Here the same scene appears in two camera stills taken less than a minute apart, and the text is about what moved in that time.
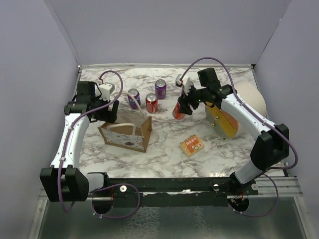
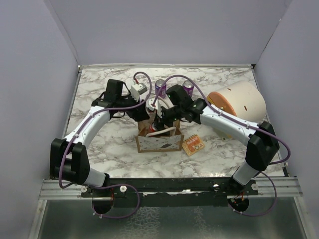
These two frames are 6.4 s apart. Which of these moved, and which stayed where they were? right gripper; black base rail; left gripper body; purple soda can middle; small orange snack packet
Moved: right gripper; left gripper body
Stayed: black base rail; small orange snack packet; purple soda can middle
